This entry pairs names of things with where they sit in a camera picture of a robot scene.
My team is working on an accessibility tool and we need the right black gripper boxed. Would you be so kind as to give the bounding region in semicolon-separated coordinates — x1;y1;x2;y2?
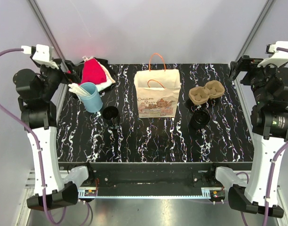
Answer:
229;55;286;105

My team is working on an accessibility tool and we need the black cup stack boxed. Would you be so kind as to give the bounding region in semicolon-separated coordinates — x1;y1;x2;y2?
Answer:
102;106;120;127
190;109;210;129

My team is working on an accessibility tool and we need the cream bear paper bag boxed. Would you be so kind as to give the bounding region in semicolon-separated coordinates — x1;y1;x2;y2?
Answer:
134;61;181;118

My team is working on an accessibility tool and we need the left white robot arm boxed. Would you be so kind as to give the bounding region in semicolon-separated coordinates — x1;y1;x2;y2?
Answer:
13;59;95;211

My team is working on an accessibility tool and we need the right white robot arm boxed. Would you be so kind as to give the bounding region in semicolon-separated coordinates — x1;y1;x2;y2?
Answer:
207;55;288;218

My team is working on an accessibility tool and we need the white stirrer sticks bundle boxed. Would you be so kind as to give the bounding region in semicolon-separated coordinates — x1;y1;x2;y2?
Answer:
68;83;90;97

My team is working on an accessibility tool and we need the red napkin stack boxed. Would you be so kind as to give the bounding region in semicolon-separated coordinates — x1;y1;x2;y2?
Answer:
79;58;116;92

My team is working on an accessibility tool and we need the light blue cup holder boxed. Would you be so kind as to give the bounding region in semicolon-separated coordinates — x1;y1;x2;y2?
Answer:
80;82;103;113

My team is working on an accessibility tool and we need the black napkin tray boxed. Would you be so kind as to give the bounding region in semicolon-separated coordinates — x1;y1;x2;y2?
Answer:
74;57;115;79

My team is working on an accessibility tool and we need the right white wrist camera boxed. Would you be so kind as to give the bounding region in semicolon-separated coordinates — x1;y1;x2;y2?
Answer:
257;41;288;67

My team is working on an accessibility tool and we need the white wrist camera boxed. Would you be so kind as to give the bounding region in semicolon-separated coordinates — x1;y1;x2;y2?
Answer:
21;44;59;70
257;41;288;67

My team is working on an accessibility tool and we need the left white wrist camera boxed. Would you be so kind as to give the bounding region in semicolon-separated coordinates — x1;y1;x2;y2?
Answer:
21;44;59;70

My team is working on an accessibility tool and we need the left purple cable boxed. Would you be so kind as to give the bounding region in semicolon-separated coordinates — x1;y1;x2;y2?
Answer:
0;48;93;224

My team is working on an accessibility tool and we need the aluminium rail frame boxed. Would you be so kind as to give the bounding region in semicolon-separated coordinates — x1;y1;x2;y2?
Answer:
16;0;288;226

